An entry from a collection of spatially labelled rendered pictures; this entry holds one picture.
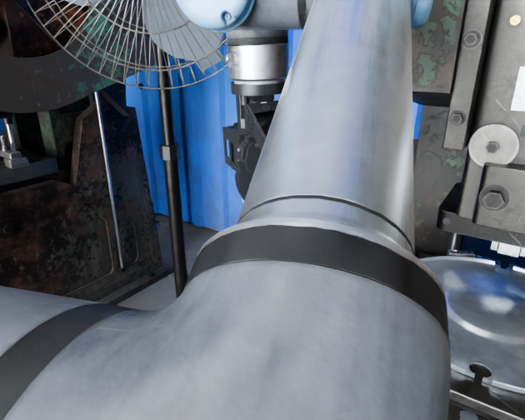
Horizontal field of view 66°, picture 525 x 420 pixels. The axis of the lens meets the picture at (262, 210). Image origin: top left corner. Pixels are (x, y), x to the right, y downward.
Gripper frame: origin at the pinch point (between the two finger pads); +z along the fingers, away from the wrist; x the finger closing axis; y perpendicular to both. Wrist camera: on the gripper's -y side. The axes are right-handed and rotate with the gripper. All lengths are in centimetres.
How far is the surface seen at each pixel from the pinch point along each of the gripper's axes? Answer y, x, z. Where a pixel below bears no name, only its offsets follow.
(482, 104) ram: -11.1, -24.9, -16.3
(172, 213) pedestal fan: 67, 0, 24
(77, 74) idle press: 108, 17, -15
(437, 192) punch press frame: 8.0, -42.2, 5.5
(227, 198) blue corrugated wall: 168, -54, 65
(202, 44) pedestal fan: 57, -11, -23
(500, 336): -23.3, -19.1, 9.0
